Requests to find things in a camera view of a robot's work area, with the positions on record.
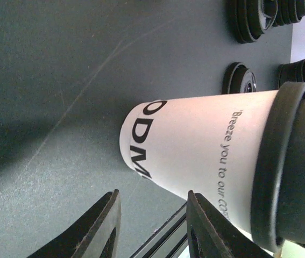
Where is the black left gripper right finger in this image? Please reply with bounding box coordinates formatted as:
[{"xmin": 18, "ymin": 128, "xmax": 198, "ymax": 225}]
[{"xmin": 186, "ymin": 191, "xmax": 272, "ymax": 257}]

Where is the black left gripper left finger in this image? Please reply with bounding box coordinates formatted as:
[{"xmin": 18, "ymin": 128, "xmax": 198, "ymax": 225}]
[{"xmin": 29, "ymin": 189, "xmax": 121, "ymax": 257}]

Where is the single white paper cup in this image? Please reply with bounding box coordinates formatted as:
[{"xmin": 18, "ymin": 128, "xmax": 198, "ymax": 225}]
[{"xmin": 119, "ymin": 90, "xmax": 277, "ymax": 232}]

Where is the lone black lid centre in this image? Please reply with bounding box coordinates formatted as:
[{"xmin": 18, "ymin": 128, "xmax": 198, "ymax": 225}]
[{"xmin": 222, "ymin": 62, "xmax": 257, "ymax": 94}]

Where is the black front rail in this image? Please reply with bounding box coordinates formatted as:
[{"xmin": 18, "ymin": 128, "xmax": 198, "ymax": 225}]
[{"xmin": 131, "ymin": 203, "xmax": 188, "ymax": 258}]

